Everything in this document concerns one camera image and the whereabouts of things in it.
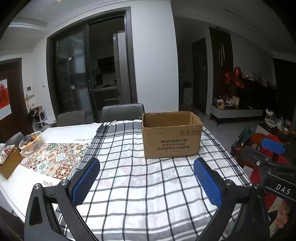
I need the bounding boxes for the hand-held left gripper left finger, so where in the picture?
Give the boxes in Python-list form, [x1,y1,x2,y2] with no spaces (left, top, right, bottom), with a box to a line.
[24,157,100,241]

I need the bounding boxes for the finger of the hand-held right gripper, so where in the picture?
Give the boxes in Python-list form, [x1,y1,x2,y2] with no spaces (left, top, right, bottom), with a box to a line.
[261,138,296,154]
[231,144,279,176]

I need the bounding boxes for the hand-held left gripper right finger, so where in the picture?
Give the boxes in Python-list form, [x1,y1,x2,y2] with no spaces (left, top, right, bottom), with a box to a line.
[193,158,270,241]

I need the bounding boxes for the brown cardboard box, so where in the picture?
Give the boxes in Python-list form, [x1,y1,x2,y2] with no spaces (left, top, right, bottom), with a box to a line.
[141,111,203,159]

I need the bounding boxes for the person's right hand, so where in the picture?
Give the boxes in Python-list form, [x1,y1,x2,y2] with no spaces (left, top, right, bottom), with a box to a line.
[276,200,294,229]

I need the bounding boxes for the green cloth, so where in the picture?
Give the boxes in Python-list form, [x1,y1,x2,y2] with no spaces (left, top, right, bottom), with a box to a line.
[236,126,255,145]

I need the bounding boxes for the white lotus ornament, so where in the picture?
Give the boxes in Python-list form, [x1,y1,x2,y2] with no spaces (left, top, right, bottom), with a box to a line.
[265,108,278,128]

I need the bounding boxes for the patterned tile-print table runner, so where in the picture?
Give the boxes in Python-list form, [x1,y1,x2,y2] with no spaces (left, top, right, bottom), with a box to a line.
[20,142,92,181]

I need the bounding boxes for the white low cabinet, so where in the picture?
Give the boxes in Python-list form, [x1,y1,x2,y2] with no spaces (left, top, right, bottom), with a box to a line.
[210,103,264,126]

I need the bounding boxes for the dark sideboard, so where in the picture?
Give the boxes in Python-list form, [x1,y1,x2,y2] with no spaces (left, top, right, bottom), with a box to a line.
[236,79,278,110]

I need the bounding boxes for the black white plaid tablecloth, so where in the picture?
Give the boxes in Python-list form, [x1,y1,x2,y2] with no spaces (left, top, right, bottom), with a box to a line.
[54,119,252,241]

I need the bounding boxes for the white printed table cover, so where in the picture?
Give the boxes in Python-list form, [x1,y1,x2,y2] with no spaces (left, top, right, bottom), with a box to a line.
[0,123,104,216]

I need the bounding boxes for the white fruit basket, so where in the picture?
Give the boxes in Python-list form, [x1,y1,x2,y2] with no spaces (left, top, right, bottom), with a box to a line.
[18,131,44,155]

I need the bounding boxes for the grey dining chair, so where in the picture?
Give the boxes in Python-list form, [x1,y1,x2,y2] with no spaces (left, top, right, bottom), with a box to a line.
[5,132,25,146]
[101,103,145,123]
[57,110,86,127]

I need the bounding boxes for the wooden tissue box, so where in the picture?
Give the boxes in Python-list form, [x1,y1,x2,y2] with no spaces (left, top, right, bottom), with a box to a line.
[0,144,24,180]

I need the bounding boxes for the red foil balloons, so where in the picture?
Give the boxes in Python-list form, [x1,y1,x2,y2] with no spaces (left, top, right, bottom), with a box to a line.
[225,67,245,89]

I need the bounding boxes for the small white shelf rack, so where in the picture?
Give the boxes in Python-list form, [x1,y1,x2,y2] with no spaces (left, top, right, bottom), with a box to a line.
[29,105,48,131]

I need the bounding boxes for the dark tall cabinet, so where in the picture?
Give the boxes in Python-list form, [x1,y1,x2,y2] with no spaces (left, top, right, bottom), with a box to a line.
[209,27,234,105]

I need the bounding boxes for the dark room door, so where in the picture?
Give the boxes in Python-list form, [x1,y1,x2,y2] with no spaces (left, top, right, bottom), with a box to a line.
[191,37,208,114]

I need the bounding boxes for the dark sliding glass door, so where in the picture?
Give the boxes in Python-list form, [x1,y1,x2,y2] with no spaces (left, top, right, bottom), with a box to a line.
[46,7,138,126]

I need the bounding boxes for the silver refrigerator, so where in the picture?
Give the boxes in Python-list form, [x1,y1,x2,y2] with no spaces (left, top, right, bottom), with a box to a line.
[113,31,132,105]

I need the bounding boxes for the red white wall poster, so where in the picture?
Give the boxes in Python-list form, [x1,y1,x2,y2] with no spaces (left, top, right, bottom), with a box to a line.
[0,78,12,120]

